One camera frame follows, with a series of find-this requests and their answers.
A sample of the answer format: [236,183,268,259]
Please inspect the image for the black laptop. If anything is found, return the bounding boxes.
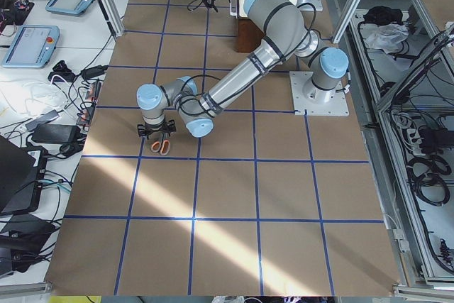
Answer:
[1,137,48,216]

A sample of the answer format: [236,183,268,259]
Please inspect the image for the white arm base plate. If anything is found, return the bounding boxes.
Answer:
[289,71,349,116]

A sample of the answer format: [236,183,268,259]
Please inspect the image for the white drawer handle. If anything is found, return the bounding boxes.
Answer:
[229,0,238,18]

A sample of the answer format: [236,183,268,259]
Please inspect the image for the orange handled scissors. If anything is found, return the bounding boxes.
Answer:
[150,133,170,155]

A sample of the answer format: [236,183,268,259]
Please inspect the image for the white crumpled cloth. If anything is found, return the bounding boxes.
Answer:
[365,23,409,53]

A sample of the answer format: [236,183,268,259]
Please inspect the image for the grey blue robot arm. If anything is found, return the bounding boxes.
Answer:
[136,0,349,138]

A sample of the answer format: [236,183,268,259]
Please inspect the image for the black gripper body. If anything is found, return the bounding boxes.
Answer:
[137,119,176,138]

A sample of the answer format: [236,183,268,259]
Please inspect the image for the brown wooden drawer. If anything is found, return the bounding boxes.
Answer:
[236,17,265,53]

